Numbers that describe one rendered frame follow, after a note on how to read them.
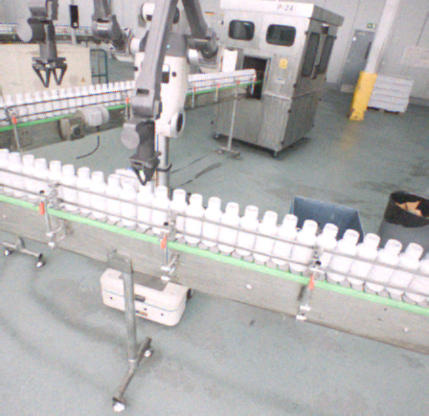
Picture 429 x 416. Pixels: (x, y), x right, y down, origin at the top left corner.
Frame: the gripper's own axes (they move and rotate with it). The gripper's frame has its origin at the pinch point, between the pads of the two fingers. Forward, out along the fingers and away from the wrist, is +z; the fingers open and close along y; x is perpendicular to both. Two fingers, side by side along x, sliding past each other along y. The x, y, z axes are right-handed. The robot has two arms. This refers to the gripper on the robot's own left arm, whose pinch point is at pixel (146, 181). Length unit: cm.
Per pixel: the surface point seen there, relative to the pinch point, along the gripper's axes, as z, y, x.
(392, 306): 20, -5, -82
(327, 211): 27, 60, -68
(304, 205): 27, 60, -56
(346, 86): 89, 1196, -206
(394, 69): 7, 1200, -348
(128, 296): 54, -2, 7
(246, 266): 19.1, -5.5, -37.6
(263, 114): 56, 371, 0
